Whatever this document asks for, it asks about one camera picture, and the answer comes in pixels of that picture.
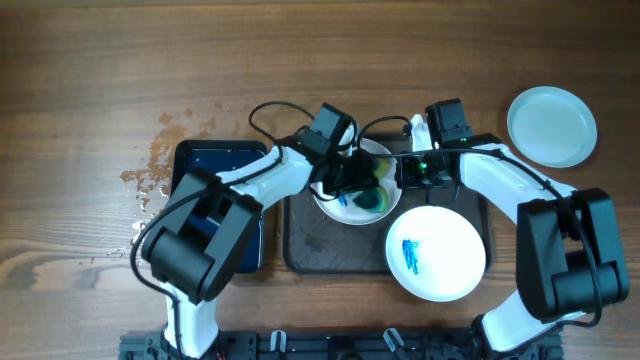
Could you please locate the white plate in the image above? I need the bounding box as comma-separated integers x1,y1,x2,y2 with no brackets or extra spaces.
385,206,486,302
314,158,402,225

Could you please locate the green yellow sponge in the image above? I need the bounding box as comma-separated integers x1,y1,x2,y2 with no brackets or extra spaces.
353,158,391,213

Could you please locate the pale blue plate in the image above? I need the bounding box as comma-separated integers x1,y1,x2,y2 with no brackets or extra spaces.
506,86,598,168

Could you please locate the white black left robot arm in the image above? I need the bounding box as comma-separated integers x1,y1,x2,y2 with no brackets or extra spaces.
131,104,378,359

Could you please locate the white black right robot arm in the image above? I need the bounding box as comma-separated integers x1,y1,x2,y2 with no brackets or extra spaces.
399,99,630,359

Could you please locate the dark brown serving tray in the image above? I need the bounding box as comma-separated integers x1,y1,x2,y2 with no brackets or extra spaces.
282,184,495,275

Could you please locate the black water tray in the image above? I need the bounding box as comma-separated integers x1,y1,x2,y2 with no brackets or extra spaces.
170,140,267,274

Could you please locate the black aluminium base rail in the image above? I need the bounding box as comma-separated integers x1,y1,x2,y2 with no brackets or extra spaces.
118,328,564,360

